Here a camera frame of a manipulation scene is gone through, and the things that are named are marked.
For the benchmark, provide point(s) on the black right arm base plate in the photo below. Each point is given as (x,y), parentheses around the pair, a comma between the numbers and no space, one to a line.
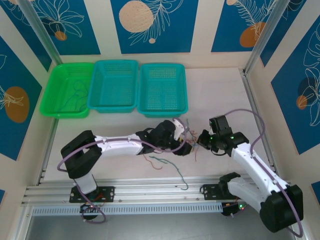
(211,191)

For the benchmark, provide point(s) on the green plastic basket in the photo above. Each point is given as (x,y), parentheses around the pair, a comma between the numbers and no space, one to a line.
(65,87)

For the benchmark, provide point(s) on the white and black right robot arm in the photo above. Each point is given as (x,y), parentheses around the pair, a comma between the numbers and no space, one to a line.
(250,160)

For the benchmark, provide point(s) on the aluminium table side rail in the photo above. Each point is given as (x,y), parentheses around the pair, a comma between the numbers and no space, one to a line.
(257,120)
(48,150)

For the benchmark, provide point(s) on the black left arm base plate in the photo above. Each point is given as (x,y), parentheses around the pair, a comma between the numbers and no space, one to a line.
(107,193)

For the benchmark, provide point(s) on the aluminium corner post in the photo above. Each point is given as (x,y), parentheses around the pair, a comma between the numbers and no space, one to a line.
(267,32)
(37,25)

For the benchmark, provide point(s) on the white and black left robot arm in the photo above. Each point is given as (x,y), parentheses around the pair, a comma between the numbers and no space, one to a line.
(117,145)

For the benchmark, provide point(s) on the small circuit board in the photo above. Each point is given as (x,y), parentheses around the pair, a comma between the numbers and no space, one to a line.
(235,208)
(90,207)

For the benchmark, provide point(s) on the teal plastic basket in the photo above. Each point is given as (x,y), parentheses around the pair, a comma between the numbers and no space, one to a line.
(162,90)
(112,87)

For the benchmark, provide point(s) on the aluminium rail frame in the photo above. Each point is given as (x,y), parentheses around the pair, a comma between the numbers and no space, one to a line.
(155,187)

